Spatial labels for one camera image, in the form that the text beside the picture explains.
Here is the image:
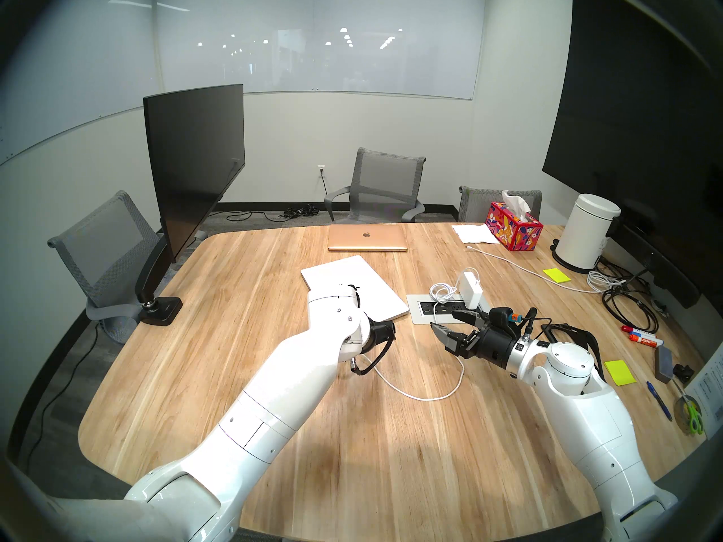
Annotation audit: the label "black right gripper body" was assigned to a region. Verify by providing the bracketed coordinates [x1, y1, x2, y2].
[459, 322, 525, 372]

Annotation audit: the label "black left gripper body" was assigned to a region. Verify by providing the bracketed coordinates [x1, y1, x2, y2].
[361, 317, 397, 355]

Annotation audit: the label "white MacBook charging cable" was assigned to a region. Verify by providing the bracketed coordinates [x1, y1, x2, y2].
[361, 267, 482, 402]

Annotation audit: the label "silver MacBook laptop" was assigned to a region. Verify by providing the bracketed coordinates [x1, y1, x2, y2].
[300, 256, 410, 321]

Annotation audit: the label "gold MacBook laptop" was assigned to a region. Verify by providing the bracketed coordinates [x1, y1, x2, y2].
[328, 224, 408, 252]

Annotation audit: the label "white power adapter brick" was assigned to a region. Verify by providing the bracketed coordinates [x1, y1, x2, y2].
[456, 272, 481, 310]

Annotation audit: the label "grey table power outlet plate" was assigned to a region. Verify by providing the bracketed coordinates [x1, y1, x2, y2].
[407, 292, 491, 325]

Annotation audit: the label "white paper napkin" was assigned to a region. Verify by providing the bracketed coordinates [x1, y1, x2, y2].
[452, 224, 501, 244]

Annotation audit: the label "red floral tissue box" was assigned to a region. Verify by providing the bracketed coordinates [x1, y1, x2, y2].
[486, 190, 544, 252]

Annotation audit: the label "grey mesh office chair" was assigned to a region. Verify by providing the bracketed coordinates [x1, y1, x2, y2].
[47, 190, 170, 344]
[324, 147, 426, 224]
[458, 186, 543, 224]

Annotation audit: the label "white cylindrical bin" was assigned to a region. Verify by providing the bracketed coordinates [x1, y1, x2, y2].
[551, 194, 622, 274]

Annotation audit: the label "blue pen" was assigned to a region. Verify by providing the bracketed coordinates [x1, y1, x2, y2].
[646, 381, 674, 422]

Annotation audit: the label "black video bar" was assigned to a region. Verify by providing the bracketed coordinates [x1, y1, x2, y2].
[607, 211, 701, 309]

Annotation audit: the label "clear tape roll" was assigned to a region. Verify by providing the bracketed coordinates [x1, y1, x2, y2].
[675, 397, 707, 434]

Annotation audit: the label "white printed paper sheet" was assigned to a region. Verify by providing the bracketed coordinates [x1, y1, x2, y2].
[683, 355, 723, 440]

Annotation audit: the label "black curved monitor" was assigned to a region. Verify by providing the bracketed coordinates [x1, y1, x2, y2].
[143, 84, 246, 263]

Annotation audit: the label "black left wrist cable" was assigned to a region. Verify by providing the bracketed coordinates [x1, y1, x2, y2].
[349, 335, 394, 376]

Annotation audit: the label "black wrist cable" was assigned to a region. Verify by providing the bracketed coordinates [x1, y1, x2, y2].
[524, 307, 565, 345]
[349, 335, 394, 376]

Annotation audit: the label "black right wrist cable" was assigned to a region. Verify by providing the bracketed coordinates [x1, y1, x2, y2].
[524, 307, 565, 345]

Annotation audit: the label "black coiled cable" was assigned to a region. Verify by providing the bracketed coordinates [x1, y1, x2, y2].
[602, 261, 661, 334]

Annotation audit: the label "long thin white cable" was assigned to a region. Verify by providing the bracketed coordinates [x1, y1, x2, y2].
[466, 245, 626, 294]

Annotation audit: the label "black floor cables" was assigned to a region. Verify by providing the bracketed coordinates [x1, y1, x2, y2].
[210, 205, 320, 224]

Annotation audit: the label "green handled scissors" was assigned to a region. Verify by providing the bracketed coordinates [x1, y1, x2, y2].
[678, 386, 705, 436]

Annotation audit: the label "large black wall screen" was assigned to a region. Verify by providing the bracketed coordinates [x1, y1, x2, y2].
[542, 0, 723, 265]

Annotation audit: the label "glass wall whiteboard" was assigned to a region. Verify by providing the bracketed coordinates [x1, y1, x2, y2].
[0, 0, 159, 164]
[155, 0, 487, 100]

